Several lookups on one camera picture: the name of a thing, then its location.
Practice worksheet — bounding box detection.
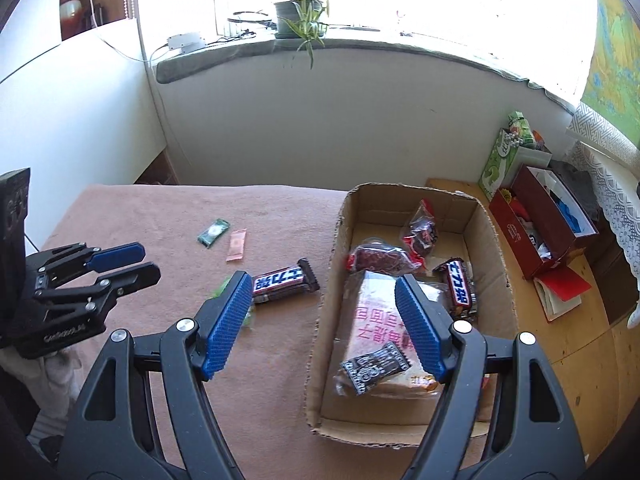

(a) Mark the green candy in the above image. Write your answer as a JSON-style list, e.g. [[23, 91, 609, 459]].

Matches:
[[196, 218, 230, 248]]

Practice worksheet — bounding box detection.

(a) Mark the light green candy packet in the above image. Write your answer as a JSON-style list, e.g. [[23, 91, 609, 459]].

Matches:
[[210, 275, 256, 330]]

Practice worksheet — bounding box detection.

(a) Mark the pink candy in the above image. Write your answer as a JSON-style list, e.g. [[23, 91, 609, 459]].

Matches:
[[226, 229, 247, 262]]

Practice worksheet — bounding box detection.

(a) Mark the brown Snickers bar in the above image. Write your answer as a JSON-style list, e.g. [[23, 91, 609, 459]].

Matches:
[[252, 258, 320, 304]]

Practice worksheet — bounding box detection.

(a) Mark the black patterned snack packet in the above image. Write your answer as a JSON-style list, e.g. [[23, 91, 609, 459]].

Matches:
[[341, 341, 411, 396]]

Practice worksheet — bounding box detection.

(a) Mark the clear red-edged dried fruit bag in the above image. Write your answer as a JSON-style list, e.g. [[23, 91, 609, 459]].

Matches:
[[345, 240, 421, 278]]

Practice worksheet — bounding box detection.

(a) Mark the white gloved operator hand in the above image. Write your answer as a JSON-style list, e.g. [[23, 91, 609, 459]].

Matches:
[[1, 347, 82, 419]]

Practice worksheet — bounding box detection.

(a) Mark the red cover notebook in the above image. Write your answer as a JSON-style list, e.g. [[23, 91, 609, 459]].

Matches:
[[534, 266, 591, 322]]

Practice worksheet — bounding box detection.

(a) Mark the pink table cloth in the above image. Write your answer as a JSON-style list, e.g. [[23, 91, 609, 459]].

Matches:
[[50, 185, 413, 479]]

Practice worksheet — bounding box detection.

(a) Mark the brown cardboard box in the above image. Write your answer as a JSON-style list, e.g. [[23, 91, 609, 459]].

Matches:
[[304, 182, 519, 449]]

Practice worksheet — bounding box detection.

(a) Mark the large pink bread package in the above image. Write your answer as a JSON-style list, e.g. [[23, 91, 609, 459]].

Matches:
[[331, 271, 442, 400]]

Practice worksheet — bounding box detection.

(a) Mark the dark red shoe box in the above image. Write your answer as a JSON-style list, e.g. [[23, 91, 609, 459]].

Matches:
[[489, 165, 599, 280]]

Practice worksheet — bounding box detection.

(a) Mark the white power adapter box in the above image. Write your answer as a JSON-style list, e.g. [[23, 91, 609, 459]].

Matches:
[[167, 32, 206, 53]]

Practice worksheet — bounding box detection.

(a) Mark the green tissue box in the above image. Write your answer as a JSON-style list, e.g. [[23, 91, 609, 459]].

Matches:
[[478, 110, 552, 202]]

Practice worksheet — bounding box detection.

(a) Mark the white lace cloth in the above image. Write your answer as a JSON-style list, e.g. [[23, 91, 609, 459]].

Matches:
[[564, 103, 639, 280]]

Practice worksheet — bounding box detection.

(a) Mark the dark potted plant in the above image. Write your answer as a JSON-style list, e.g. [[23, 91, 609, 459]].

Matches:
[[274, 0, 329, 70]]

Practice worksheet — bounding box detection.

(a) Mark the yellow green wall painting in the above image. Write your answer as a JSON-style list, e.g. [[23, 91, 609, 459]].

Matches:
[[582, 0, 639, 144]]

